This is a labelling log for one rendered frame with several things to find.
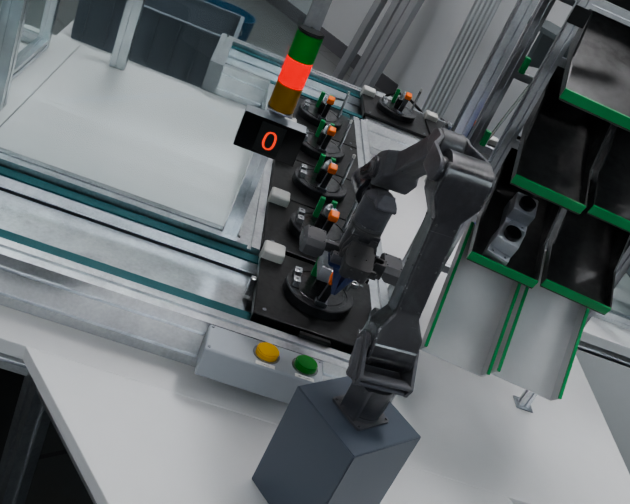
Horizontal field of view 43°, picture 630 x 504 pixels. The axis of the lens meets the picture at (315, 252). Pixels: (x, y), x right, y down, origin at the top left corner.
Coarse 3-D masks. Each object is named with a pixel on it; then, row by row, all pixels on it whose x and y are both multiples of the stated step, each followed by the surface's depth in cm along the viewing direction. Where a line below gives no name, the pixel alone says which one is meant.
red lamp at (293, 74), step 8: (288, 56) 143; (288, 64) 143; (296, 64) 142; (304, 64) 143; (280, 72) 145; (288, 72) 143; (296, 72) 143; (304, 72) 143; (280, 80) 145; (288, 80) 144; (296, 80) 144; (304, 80) 145; (296, 88) 145
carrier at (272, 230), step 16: (272, 192) 182; (288, 192) 185; (272, 208) 180; (288, 208) 183; (304, 208) 186; (320, 208) 179; (352, 208) 177; (272, 224) 173; (288, 224) 175; (304, 224) 175; (320, 224) 175; (336, 224) 181; (272, 240) 167; (288, 240) 170; (336, 240) 174; (304, 256) 167
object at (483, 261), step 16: (512, 160) 159; (496, 176) 149; (496, 192) 154; (512, 192) 155; (528, 192) 157; (496, 208) 152; (544, 208) 155; (560, 208) 147; (480, 224) 145; (496, 224) 149; (544, 224) 152; (480, 240) 146; (528, 240) 149; (544, 240) 148; (480, 256) 141; (512, 256) 146; (528, 256) 147; (496, 272) 143; (512, 272) 142; (528, 272) 145
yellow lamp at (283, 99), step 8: (280, 88) 145; (288, 88) 145; (272, 96) 147; (280, 96) 145; (288, 96) 145; (296, 96) 146; (272, 104) 147; (280, 104) 146; (288, 104) 146; (296, 104) 148; (280, 112) 147; (288, 112) 147
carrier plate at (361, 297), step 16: (288, 256) 164; (272, 272) 157; (256, 288) 150; (272, 288) 152; (352, 288) 164; (368, 288) 166; (256, 304) 145; (272, 304) 147; (288, 304) 149; (368, 304) 161; (256, 320) 144; (272, 320) 144; (288, 320) 145; (304, 320) 147; (320, 320) 149; (336, 320) 151; (352, 320) 153; (320, 336) 145; (336, 336) 147; (352, 336) 149
